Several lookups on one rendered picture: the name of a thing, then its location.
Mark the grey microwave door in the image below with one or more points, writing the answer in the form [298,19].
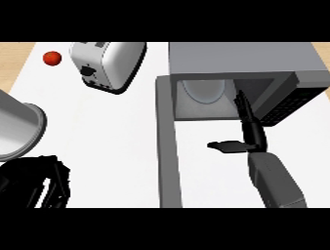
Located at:
[168,143]

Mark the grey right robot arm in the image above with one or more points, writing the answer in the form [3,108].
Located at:
[276,182]

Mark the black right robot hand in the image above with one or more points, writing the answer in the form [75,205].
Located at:
[254,133]

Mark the white toaster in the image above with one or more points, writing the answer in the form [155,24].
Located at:
[112,65]

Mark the grey microwave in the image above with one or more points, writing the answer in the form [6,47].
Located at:
[249,62]

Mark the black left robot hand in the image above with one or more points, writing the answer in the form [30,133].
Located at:
[18,185]

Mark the glass microwave turntable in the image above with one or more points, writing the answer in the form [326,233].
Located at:
[203,91]

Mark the red tomato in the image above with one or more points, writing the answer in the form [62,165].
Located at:
[52,58]

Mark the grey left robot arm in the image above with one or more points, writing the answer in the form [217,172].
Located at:
[6,125]

